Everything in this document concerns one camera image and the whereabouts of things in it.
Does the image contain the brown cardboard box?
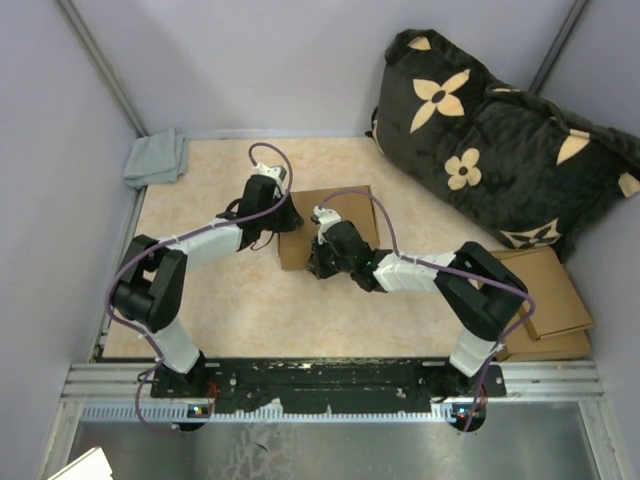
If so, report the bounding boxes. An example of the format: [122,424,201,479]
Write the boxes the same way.
[278,185,380,271]

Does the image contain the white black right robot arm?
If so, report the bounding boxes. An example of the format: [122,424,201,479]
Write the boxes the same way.
[306,211,529,396]

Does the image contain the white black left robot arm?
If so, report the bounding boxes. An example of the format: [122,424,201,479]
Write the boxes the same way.
[107,174,304,397]

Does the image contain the grey folded cloth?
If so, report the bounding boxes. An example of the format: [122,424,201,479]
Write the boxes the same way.
[123,128,188,189]

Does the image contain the black flower pattern cushion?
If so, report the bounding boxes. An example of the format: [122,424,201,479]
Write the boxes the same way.
[370,29,639,258]

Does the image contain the stack of flat cardboard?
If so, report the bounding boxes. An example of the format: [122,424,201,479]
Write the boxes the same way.
[494,247,593,362]

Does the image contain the white board corner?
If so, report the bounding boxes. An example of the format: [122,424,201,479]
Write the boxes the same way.
[48,447,113,480]

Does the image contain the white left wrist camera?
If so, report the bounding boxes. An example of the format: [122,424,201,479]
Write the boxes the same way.
[253,162,287,192]

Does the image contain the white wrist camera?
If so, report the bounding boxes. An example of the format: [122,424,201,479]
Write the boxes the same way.
[311,205,342,244]
[253,162,287,192]

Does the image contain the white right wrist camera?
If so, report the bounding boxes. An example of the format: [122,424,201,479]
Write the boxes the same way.
[311,205,342,244]

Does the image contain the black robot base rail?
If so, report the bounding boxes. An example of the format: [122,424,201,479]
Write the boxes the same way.
[150,357,507,430]

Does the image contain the white slotted cable duct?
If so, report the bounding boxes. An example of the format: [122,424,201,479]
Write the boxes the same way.
[79,402,459,426]

